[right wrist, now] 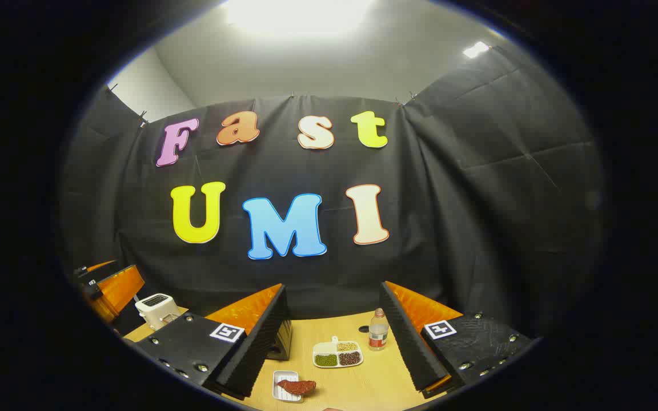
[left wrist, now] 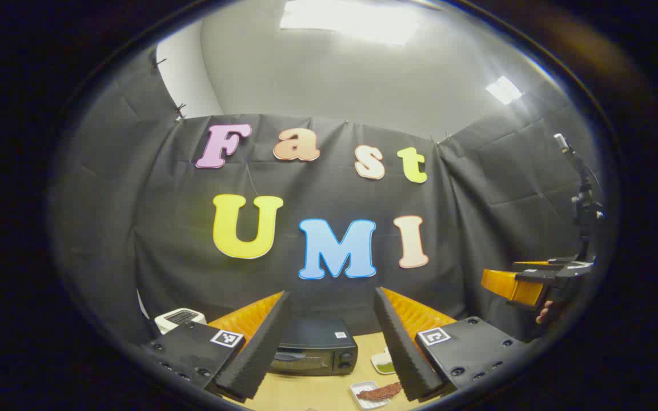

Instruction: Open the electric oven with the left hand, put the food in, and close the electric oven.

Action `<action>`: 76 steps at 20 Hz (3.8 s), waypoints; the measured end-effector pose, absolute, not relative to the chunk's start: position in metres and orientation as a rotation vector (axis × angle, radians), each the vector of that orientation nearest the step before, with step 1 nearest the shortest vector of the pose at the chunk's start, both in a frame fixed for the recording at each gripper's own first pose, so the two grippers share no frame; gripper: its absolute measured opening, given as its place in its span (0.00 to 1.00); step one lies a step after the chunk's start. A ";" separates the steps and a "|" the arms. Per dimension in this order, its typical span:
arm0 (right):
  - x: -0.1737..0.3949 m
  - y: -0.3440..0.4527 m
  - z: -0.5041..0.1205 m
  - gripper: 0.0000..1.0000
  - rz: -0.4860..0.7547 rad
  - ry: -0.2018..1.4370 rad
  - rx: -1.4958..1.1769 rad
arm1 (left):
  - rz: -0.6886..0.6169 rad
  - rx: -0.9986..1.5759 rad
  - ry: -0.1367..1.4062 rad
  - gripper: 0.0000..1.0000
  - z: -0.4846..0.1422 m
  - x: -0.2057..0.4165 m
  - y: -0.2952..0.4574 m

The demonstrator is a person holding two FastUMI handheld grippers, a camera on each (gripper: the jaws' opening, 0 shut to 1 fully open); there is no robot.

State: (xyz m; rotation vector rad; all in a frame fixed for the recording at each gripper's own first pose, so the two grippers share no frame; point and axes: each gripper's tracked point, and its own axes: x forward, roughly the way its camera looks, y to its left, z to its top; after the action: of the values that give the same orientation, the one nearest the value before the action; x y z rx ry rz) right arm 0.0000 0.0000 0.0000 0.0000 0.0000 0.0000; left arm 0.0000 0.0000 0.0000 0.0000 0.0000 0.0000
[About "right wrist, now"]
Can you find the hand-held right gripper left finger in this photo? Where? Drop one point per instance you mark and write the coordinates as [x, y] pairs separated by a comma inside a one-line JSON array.
[[257, 348]]

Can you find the brown meat slab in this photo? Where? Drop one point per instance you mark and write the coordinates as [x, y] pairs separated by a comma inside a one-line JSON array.
[[297, 387]]

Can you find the white divided plate of beans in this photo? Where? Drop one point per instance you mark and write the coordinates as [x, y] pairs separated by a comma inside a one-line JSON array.
[[337, 354]]

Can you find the black backdrop cloth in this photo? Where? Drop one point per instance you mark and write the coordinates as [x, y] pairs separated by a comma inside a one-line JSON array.
[[477, 228]]

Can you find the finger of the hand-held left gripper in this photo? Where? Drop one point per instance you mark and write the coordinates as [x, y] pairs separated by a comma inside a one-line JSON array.
[[100, 265], [120, 291]]

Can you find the ceiling light panel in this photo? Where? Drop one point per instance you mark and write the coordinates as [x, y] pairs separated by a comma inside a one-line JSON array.
[[476, 49], [297, 14]]

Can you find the white rectangular dish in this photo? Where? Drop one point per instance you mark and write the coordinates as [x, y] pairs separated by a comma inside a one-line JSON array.
[[281, 391]]

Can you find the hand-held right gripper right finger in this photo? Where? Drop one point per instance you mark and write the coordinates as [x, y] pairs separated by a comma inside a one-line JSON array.
[[406, 342]]

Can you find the white toaster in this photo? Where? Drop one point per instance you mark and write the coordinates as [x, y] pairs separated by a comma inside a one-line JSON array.
[[157, 308]]

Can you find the clear plastic bottle red label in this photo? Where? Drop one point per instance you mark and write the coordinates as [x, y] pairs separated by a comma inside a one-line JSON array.
[[378, 334]]

